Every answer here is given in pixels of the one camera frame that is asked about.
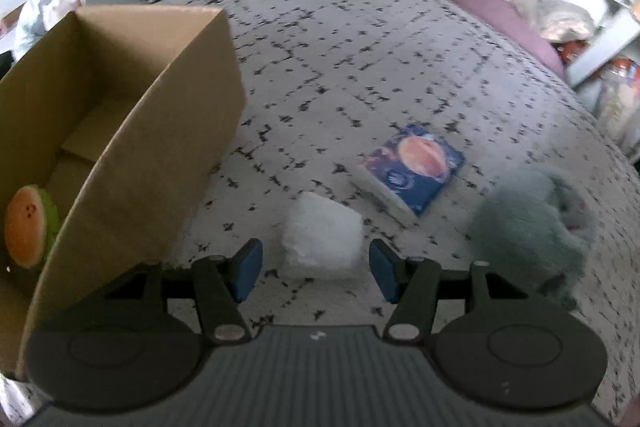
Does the white crumpled plastic bag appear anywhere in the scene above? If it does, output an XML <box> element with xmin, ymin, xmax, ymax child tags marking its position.
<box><xmin>539</xmin><ymin>0</ymin><xmax>597</xmax><ymax>45</ymax></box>

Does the grey fluffy plush toy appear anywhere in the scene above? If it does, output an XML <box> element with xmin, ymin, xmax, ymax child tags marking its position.
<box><xmin>470</xmin><ymin>164</ymin><xmax>598</xmax><ymax>310</ymax></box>

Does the grey printed bed blanket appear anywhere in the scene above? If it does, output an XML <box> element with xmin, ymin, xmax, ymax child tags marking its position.
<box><xmin>0</xmin><ymin>0</ymin><xmax>640</xmax><ymax>427</ymax></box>

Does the white plastic bag red print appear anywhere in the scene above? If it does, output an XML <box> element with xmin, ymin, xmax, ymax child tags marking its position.
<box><xmin>12</xmin><ymin>0</ymin><xmax>83</xmax><ymax>60</ymax></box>

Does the watermelon slice plush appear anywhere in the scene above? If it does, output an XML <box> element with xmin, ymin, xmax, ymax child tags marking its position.
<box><xmin>4</xmin><ymin>185</ymin><xmax>62</xmax><ymax>269</ymax></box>

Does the blue tissue pack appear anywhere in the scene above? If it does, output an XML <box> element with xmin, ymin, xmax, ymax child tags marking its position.
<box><xmin>348</xmin><ymin>123</ymin><xmax>466</xmax><ymax>226</ymax></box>

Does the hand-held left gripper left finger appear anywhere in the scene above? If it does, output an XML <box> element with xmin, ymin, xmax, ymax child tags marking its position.
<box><xmin>102</xmin><ymin>238</ymin><xmax>264</xmax><ymax>345</ymax></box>

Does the white fluffy plush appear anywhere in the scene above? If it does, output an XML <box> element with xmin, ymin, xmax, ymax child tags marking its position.
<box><xmin>281</xmin><ymin>192</ymin><xmax>364</xmax><ymax>281</ymax></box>

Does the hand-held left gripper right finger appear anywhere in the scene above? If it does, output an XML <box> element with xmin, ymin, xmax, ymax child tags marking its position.
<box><xmin>368</xmin><ymin>239</ymin><xmax>543</xmax><ymax>345</ymax></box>

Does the white desk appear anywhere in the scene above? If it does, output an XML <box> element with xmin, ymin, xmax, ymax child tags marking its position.
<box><xmin>567</xmin><ymin>0</ymin><xmax>640</xmax><ymax>148</ymax></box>

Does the brown cardboard box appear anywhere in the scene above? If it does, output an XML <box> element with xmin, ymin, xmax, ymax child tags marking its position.
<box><xmin>0</xmin><ymin>4</ymin><xmax>248</xmax><ymax>380</ymax></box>

